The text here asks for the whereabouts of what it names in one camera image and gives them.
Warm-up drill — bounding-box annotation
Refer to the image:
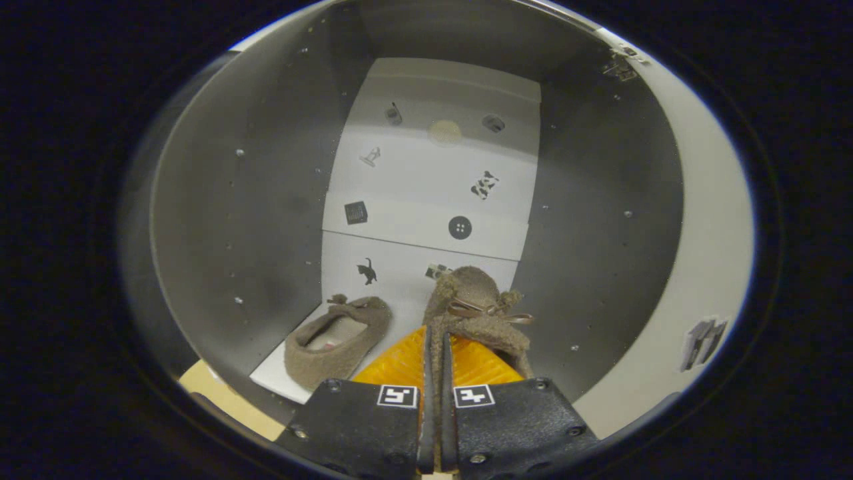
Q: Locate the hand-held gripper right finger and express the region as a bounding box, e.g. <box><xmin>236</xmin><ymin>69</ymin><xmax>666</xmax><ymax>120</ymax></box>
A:
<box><xmin>440</xmin><ymin>333</ymin><xmax>602</xmax><ymax>479</ymax></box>

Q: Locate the grey shoe cabinet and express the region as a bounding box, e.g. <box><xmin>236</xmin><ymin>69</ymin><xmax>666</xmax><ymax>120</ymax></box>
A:
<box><xmin>150</xmin><ymin>0</ymin><xmax>687</xmax><ymax>407</ymax></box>

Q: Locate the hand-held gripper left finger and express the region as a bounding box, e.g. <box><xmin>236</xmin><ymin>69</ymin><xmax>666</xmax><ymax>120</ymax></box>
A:
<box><xmin>277</xmin><ymin>327</ymin><xmax>427</xmax><ymax>480</ymax></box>

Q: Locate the brown fuzzy shoe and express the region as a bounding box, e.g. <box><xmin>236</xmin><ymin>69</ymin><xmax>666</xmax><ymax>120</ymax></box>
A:
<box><xmin>422</xmin><ymin>266</ymin><xmax>535</xmax><ymax>467</ymax></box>
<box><xmin>285</xmin><ymin>295</ymin><xmax>393</xmax><ymax>392</ymax></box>

